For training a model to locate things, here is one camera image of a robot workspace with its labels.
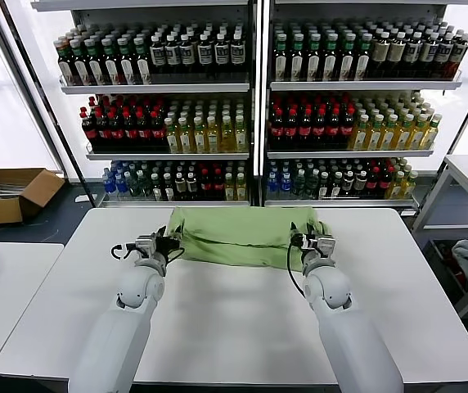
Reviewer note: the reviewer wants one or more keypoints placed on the dark drink bottle white label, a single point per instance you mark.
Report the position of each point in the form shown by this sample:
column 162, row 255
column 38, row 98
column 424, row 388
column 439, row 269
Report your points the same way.
column 187, row 55
column 237, row 53
column 457, row 53
column 443, row 53
column 412, row 53
column 157, row 55
column 427, row 53
column 172, row 55
column 221, row 54
column 203, row 54

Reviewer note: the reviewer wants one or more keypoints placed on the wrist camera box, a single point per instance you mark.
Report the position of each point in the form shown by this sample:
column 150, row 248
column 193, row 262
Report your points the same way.
column 326, row 245
column 145, row 245

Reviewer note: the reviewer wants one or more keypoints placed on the small red cloth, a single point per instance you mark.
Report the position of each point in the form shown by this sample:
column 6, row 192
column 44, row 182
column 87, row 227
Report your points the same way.
column 459, row 267

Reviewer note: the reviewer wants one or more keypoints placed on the grey window frame post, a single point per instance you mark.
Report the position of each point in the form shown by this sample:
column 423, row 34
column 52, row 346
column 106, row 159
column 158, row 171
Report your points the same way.
column 45, row 141

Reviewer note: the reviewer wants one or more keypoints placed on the small dark bottle white cap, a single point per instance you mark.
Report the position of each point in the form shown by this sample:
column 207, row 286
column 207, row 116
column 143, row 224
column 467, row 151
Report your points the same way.
column 348, row 186
column 156, row 188
column 169, row 188
column 323, row 186
column 361, row 186
column 193, row 187
column 181, row 187
column 335, row 186

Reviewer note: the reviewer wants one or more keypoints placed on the dark drink bottle beige label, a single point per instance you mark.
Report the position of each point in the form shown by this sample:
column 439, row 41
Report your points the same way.
column 396, row 53
column 379, row 53

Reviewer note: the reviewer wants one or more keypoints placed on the yellow tea bottle green label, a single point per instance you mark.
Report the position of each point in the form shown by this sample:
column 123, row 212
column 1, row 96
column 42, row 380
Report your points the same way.
column 359, row 137
column 388, row 137
column 374, row 137
column 212, row 138
column 430, row 135
column 185, row 139
column 199, row 139
column 240, row 138
column 417, row 136
column 226, row 138
column 403, row 137
column 172, row 139

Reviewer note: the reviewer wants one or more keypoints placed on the dark tea bottle green cap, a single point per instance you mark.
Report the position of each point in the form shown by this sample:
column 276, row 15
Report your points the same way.
column 363, row 60
column 127, row 64
column 313, row 61
column 142, row 64
column 347, row 61
column 281, row 61
column 95, row 65
column 65, row 65
column 111, row 65
column 80, row 65
column 297, row 61
column 330, row 61

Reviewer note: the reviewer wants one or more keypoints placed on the white side table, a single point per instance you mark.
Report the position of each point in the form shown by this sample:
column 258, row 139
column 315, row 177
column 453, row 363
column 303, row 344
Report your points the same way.
column 17, row 266

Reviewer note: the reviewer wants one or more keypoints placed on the clear plastic packaging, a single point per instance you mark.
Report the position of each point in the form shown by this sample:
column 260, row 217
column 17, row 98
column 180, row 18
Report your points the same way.
column 7, row 190

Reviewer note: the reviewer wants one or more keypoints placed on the green tinted water bottle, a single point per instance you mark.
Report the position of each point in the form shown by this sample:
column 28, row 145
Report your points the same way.
column 298, row 185
column 134, row 186
column 145, row 186
column 311, row 186

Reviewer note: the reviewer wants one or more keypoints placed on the black storage crate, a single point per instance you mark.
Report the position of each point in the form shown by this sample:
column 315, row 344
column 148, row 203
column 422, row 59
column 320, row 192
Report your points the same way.
column 438, row 256

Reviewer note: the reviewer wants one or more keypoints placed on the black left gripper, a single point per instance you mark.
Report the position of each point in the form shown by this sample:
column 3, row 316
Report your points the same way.
column 166, row 249

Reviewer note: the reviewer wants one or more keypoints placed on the green polo shirt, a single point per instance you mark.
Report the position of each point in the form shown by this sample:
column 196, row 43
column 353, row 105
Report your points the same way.
column 238, row 229

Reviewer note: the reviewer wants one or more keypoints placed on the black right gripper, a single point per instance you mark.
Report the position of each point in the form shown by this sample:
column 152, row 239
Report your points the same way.
column 308, row 242

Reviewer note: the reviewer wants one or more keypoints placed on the small yellow tea bottle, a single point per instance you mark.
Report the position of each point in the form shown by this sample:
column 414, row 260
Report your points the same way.
column 241, row 189
column 397, row 187
column 229, row 189
column 409, row 186

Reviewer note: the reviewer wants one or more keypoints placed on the small red cap cola bottle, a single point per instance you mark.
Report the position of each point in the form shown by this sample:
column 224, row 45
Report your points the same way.
column 385, row 184
column 373, row 185
column 205, row 186
column 217, row 186

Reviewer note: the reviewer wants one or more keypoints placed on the white paper scrap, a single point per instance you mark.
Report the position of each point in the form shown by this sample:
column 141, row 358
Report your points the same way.
column 82, row 199

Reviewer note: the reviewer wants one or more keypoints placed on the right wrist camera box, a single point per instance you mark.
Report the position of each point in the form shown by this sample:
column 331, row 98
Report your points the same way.
column 326, row 245

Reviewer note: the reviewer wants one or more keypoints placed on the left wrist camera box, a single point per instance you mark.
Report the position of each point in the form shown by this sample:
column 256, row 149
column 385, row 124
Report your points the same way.
column 145, row 245

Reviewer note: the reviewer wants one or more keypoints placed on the grey metal shelf rack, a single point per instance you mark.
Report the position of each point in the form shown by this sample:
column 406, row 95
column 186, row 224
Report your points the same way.
column 156, row 88
column 361, row 86

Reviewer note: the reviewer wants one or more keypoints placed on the blue water bottle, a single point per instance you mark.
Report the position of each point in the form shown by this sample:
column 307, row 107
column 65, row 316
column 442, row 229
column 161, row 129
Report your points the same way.
column 108, row 185
column 273, row 184
column 121, row 186
column 286, row 184

